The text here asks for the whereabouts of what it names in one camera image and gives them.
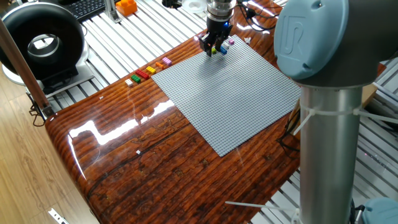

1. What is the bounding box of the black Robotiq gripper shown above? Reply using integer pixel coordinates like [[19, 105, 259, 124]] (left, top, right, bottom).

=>
[[198, 17, 233, 57]]

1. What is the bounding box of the grey Lego baseplate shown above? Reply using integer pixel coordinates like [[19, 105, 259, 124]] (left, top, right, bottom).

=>
[[151, 34, 302, 157]]

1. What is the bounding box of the long red Lego brick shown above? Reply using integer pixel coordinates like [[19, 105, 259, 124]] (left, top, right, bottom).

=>
[[135, 68, 150, 81]]

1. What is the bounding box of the white tape roll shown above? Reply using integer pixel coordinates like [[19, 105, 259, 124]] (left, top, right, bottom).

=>
[[182, 0, 208, 14]]

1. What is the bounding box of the black round object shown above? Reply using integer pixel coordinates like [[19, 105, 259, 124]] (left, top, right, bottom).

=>
[[161, 0, 183, 9]]

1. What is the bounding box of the orange Duplo brick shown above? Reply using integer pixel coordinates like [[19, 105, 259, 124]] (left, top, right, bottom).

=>
[[115, 0, 138, 17]]

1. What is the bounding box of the black computer keyboard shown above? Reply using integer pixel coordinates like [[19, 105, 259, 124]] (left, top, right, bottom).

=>
[[60, 0, 118, 22]]

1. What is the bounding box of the taped cardboard box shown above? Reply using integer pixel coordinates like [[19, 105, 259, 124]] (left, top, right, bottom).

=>
[[362, 83, 379, 108]]

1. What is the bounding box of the white zip tie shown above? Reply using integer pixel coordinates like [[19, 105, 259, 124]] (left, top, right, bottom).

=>
[[292, 105, 398, 136], [224, 201, 301, 213]]

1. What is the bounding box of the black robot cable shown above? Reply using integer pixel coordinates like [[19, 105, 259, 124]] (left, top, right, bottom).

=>
[[236, 0, 282, 32], [275, 107, 301, 153]]

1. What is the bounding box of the aluminium profile post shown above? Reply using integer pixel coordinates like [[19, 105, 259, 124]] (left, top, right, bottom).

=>
[[103, 0, 122, 24]]

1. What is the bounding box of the brown slanted post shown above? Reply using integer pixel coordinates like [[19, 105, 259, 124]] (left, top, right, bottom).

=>
[[0, 18, 54, 118]]

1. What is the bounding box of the black ring-shaped device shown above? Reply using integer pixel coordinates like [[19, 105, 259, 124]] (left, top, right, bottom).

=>
[[0, 1, 96, 98]]

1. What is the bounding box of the metal floor bracket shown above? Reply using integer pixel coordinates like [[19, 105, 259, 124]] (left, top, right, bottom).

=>
[[48, 207, 70, 224]]

